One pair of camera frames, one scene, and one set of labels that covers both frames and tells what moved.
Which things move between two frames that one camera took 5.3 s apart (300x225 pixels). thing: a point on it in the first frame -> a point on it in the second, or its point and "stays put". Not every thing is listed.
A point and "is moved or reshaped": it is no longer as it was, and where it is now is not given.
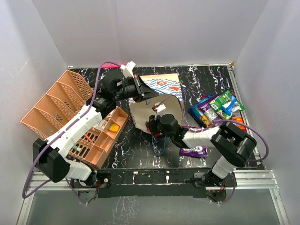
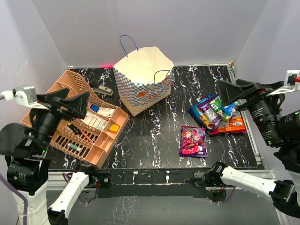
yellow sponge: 114,128 stays put
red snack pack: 157,134 -> 193,142
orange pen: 88,138 stays put
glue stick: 78,149 stays put
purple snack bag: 206,109 stays put
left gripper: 147,92 -> 75,105
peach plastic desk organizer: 93,146 stays put
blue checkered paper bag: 170,94 -> 144,77
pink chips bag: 223,114 is moved or reshaped
